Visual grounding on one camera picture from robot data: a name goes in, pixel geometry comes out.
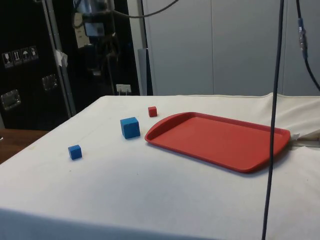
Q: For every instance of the large blue cube block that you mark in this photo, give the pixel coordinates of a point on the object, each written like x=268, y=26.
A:
x=130, y=128

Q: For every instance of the black cabinet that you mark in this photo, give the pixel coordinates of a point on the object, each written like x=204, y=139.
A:
x=27, y=82

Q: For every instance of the small red cube block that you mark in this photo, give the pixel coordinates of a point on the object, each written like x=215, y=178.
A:
x=152, y=112

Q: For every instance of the red tray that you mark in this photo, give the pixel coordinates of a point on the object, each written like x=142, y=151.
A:
x=215, y=140

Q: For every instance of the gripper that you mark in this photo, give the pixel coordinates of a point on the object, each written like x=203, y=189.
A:
x=94, y=45

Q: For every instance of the brown wooden table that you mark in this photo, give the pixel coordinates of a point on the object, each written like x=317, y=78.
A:
x=17, y=142

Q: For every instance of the small blue cube block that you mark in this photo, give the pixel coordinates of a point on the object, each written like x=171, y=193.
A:
x=75, y=152

